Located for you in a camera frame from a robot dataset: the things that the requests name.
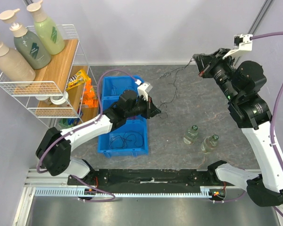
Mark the beige pump bottle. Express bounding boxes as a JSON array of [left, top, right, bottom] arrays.
[[0, 41, 35, 82]]

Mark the glass bottle green cap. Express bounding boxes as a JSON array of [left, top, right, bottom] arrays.
[[183, 125, 199, 145], [200, 134, 219, 154]]

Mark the white wire shelf rack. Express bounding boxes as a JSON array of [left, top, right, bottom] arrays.
[[0, 24, 97, 128]]

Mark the dark green pump bottle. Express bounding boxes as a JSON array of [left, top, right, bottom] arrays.
[[0, 8, 51, 70]]

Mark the white jar on shelf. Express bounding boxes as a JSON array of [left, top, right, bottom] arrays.
[[50, 91, 69, 107]]

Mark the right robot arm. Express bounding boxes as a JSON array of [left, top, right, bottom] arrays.
[[192, 48, 283, 207]]

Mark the right glass bottle green cap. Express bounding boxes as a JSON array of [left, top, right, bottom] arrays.
[[200, 134, 219, 154]]

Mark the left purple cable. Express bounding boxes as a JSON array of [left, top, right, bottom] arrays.
[[36, 68, 142, 174]]

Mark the left glass bottle green cap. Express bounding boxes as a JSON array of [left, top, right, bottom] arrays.
[[183, 125, 199, 145]]

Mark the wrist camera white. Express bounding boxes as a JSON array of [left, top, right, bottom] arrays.
[[135, 80, 153, 101], [222, 34, 253, 59]]

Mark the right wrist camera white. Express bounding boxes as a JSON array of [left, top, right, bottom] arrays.
[[222, 34, 253, 59]]

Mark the light green pump bottle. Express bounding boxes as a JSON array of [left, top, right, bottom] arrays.
[[26, 0, 65, 55]]

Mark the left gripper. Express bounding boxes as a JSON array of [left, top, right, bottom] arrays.
[[125, 94, 161, 120]]

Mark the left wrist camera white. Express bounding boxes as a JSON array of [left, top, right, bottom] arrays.
[[135, 80, 153, 101]]

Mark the aluminium corner post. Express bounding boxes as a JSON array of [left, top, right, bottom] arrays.
[[248, 0, 275, 34]]

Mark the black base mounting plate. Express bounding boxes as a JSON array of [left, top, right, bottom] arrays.
[[67, 168, 235, 194]]

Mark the blue three-compartment bin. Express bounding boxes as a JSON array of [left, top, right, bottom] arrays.
[[98, 76, 149, 158]]

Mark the green blue box on shelf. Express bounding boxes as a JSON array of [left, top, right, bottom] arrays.
[[58, 118, 80, 129]]

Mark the orange plastic object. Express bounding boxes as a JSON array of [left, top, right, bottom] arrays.
[[82, 80, 99, 108]]

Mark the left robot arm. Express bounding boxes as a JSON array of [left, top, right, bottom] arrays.
[[36, 90, 161, 185]]

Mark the white slotted cable duct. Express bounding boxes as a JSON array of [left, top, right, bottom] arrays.
[[34, 187, 212, 198]]

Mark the yellow candy bag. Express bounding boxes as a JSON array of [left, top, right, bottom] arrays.
[[66, 69, 90, 91]]

